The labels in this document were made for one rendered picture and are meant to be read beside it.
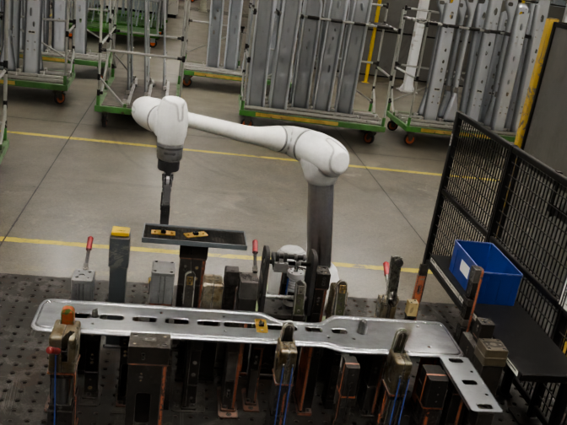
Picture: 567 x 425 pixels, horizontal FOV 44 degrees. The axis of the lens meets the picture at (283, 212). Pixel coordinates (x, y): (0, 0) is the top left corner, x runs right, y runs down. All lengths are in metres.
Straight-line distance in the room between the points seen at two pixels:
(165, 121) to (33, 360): 0.96
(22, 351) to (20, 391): 0.23
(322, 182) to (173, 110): 0.63
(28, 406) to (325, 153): 1.30
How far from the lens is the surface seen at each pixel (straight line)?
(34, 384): 2.51
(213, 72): 11.34
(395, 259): 2.46
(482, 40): 10.17
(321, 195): 2.62
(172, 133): 2.34
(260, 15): 9.00
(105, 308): 2.33
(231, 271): 2.41
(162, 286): 2.35
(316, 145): 2.54
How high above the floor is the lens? 2.13
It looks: 20 degrees down
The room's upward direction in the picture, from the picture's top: 8 degrees clockwise
